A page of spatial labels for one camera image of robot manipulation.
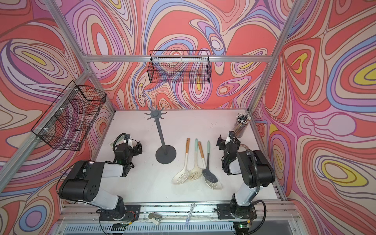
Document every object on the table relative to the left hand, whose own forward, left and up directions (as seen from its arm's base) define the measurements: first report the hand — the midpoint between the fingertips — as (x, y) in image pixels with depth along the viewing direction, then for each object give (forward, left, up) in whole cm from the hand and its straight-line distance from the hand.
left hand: (134, 142), depth 94 cm
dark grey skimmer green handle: (-18, -46, -5) cm, 50 cm away
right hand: (+2, -62, +1) cm, 62 cm away
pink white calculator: (+1, +15, -2) cm, 16 cm away
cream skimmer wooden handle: (-20, -32, -5) cm, 38 cm away
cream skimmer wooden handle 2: (-26, -51, -4) cm, 57 cm away
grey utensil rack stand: (-6, -21, -5) cm, 22 cm away
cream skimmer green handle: (-18, -41, -5) cm, 45 cm away
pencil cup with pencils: (+9, -69, +11) cm, 71 cm away
